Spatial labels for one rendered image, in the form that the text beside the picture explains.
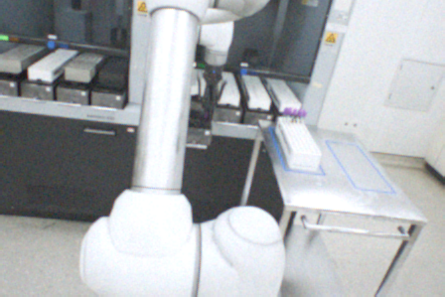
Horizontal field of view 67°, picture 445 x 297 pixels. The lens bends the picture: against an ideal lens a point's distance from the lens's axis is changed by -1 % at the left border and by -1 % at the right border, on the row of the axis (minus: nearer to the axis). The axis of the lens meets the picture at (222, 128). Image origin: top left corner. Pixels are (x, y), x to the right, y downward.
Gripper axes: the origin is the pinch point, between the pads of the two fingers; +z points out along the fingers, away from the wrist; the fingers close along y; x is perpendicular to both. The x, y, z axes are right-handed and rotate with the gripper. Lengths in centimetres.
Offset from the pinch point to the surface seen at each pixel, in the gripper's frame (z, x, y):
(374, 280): 85, 10, -105
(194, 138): 8.2, 13.3, 4.6
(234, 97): -1.2, -15.0, -13.3
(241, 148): 23.5, -11.4, -20.9
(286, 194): 2, 54, -23
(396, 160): 81, -131, -198
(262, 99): -2.0, -15.1, -26.8
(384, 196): 3, 50, -57
